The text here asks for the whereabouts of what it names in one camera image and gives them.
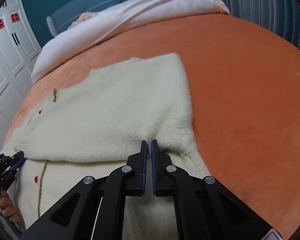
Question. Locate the pink ruffled pillow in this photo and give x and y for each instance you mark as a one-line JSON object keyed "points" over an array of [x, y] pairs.
{"points": [[83, 17]]}

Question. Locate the white panelled wardrobe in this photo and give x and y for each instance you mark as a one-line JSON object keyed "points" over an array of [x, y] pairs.
{"points": [[19, 50]]}

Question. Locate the cream knitted cardigan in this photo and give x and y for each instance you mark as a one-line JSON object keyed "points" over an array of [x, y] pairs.
{"points": [[91, 128]]}

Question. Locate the orange plush bedspread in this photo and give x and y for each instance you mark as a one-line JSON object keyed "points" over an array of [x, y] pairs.
{"points": [[245, 87]]}

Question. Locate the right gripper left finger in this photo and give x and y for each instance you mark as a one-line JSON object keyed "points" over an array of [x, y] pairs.
{"points": [[94, 208]]}

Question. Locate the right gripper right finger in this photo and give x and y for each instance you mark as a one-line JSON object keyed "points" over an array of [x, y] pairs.
{"points": [[204, 207]]}

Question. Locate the person's left hand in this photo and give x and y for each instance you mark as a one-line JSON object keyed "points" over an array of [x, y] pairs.
{"points": [[7, 209]]}

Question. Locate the grey striped curtain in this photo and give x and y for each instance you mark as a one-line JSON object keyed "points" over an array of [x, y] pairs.
{"points": [[279, 16]]}

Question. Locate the white folded duvet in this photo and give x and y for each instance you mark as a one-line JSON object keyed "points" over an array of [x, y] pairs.
{"points": [[114, 21]]}

